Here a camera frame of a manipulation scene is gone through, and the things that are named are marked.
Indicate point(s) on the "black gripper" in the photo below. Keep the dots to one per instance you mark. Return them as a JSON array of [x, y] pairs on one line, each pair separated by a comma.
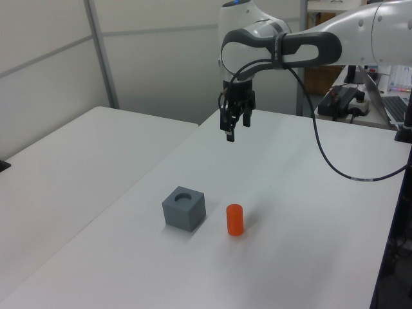
[[239, 93]]

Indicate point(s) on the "orange cylinder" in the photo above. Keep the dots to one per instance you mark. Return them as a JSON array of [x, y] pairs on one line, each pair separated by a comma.
[[235, 220]]

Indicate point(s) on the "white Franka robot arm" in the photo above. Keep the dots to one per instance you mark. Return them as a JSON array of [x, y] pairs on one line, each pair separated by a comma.
[[354, 29]]

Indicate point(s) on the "grey block with round hole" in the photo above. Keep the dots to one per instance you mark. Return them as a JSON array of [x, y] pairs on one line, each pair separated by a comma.
[[183, 214]]

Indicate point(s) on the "black power supply unit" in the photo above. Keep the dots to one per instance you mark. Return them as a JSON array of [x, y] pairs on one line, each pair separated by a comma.
[[338, 98]]

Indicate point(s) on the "silver laptop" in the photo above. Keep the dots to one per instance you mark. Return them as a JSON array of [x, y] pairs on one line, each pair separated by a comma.
[[394, 107]]

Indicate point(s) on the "white switch box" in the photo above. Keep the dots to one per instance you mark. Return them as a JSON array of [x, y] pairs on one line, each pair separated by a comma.
[[359, 107]]

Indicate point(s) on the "grey aluminium partition post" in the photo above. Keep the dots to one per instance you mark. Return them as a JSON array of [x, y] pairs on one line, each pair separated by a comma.
[[303, 16]]

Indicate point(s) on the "black clamp mount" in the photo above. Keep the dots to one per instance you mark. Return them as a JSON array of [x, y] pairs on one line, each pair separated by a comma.
[[405, 128]]

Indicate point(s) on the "small black bracket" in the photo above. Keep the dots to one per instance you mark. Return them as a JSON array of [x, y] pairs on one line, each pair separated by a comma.
[[4, 164]]

